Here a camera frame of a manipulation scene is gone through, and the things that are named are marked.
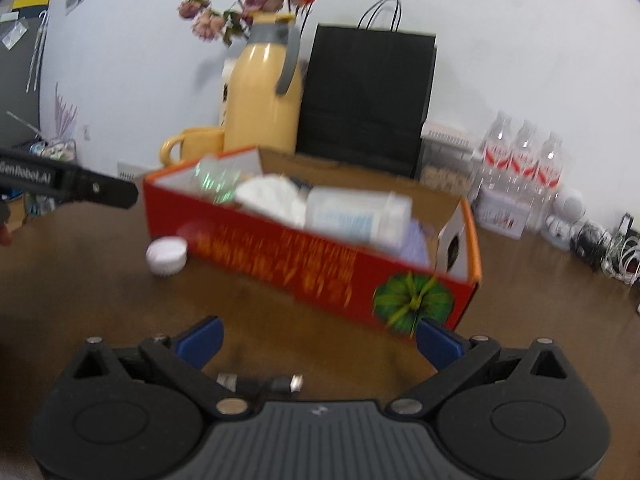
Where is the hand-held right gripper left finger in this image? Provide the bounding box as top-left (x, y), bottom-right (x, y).
top-left (74, 316), bottom-right (251, 418)

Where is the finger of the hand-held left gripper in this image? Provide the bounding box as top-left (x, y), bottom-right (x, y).
top-left (57, 165), bottom-right (140, 210)

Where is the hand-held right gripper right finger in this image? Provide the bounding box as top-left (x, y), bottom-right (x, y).
top-left (387, 317), bottom-right (568, 418)

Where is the purple fabric pouch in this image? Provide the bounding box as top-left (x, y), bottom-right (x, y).
top-left (400, 219), bottom-right (433, 267)

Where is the red cardboard box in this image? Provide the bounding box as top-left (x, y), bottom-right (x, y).
top-left (142, 146), bottom-right (483, 333)

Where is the clear plastic packet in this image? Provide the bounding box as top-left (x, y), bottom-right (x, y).
top-left (304, 186), bottom-right (414, 257)

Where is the white cloth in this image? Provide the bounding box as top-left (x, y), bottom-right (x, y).
top-left (234, 175), bottom-right (308, 229)

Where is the dark grey board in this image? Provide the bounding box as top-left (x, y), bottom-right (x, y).
top-left (0, 0), bottom-right (51, 153)

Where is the white ribbed bottle cap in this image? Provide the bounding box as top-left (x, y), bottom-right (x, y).
top-left (146, 236), bottom-right (189, 277)

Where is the yellow mug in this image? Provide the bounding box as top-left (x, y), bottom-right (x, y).
top-left (159, 127), bottom-right (226, 167)

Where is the pale tin box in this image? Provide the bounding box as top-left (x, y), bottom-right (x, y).
top-left (472, 186), bottom-right (532, 240)

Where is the white carton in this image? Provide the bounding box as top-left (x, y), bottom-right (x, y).
top-left (220, 57), bottom-right (238, 128)

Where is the clear seed container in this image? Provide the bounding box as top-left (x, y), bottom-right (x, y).
top-left (419, 140), bottom-right (473, 196)

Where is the yellow thermos jug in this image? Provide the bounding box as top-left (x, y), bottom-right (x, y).
top-left (222, 14), bottom-right (305, 156)

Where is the white robot figurine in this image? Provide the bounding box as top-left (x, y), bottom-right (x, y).
top-left (542, 189), bottom-right (586, 251)

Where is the white flat box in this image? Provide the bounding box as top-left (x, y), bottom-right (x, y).
top-left (421, 121), bottom-right (473, 147)

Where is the black paper bag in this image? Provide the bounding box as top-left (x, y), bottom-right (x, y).
top-left (296, 0), bottom-right (437, 180)

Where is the purple flower wall sticker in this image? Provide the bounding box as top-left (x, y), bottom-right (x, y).
top-left (52, 82), bottom-right (80, 142)

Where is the black cable tangle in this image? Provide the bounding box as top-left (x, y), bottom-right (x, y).
top-left (570, 220), bottom-right (613, 271)

